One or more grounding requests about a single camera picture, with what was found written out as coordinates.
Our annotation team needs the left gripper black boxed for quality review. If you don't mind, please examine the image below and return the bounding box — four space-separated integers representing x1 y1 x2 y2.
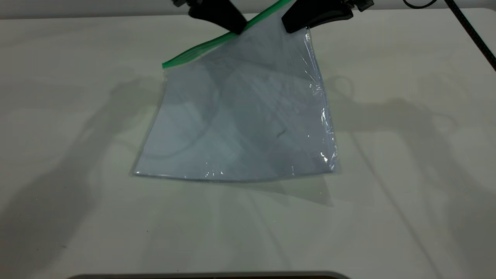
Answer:
172 0 248 35

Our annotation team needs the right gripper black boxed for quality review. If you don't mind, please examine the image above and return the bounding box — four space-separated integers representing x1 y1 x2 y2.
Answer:
281 0 375 34

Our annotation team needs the clear green zipper bag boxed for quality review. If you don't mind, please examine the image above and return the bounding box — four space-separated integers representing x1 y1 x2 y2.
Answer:
130 0 341 183

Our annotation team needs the dark rounded base panel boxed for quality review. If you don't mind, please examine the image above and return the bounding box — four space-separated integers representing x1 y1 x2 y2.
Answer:
67 271 352 279

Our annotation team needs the smooth black cable loop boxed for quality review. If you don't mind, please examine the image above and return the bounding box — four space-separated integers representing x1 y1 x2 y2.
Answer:
402 0 439 9

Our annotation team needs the black braided cable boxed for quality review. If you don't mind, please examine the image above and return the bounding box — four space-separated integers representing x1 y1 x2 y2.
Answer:
443 0 496 73

